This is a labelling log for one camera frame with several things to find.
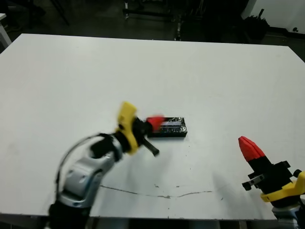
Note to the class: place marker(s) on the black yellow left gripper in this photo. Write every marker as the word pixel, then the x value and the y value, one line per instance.
pixel 127 128

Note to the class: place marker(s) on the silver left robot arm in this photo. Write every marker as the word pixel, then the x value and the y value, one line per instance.
pixel 83 181

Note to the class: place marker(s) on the black metal gantry frame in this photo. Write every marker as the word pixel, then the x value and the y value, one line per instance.
pixel 177 23

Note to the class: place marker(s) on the white side table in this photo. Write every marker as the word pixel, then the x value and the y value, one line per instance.
pixel 3 31

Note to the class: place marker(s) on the black slanted stand leg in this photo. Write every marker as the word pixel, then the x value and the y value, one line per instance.
pixel 62 12

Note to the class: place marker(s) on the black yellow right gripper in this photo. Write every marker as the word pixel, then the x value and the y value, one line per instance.
pixel 278 183

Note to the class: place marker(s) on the glossy black box lid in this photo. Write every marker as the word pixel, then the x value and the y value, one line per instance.
pixel 175 127

